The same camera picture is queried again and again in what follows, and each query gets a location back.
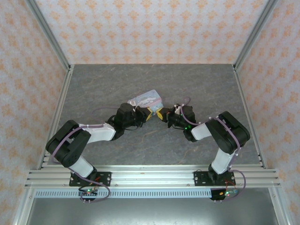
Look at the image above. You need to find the aluminium table side rail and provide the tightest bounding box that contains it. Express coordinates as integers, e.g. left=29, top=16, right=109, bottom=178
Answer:
left=232, top=65, right=268, bottom=170
left=37, top=65, right=75, bottom=170

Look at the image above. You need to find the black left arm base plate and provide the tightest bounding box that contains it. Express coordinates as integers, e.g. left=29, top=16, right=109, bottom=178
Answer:
left=68, top=171, right=113, bottom=188

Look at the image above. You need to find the aluminium mounting rail beam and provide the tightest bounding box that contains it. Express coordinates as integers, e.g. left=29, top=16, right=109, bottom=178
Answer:
left=24, top=165, right=281, bottom=188

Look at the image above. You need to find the slotted grey cable duct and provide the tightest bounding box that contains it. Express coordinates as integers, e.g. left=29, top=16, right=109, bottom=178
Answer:
left=34, top=189, right=213, bottom=199

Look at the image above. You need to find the grey metal sheet panel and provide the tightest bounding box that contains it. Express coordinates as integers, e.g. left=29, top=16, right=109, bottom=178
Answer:
left=25, top=197, right=280, bottom=225

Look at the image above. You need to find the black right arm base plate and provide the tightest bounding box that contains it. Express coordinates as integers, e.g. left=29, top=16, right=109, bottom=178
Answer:
left=194, top=170, right=235, bottom=188

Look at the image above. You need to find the aluminium frame post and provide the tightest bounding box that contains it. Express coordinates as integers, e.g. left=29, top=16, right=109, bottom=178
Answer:
left=24, top=0, right=73, bottom=71
left=232, top=0, right=280, bottom=71

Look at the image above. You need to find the pastel cartoon dog tin box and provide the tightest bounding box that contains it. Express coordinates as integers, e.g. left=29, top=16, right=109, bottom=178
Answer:
left=134, top=89, right=164, bottom=116

